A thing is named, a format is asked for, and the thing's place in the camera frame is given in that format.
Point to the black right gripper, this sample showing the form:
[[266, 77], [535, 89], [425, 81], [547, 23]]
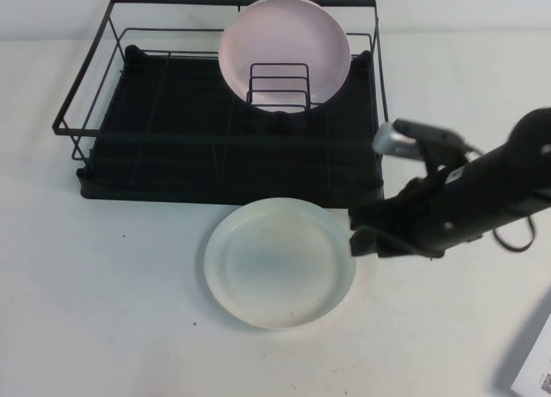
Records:
[[415, 216]]

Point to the white round plate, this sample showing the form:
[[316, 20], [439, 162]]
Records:
[[275, 263]]

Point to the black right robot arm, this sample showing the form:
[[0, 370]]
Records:
[[495, 190]]

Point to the pink round plate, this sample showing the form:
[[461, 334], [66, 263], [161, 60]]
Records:
[[284, 39]]

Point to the black plastic drip tray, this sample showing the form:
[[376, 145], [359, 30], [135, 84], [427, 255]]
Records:
[[181, 173]]

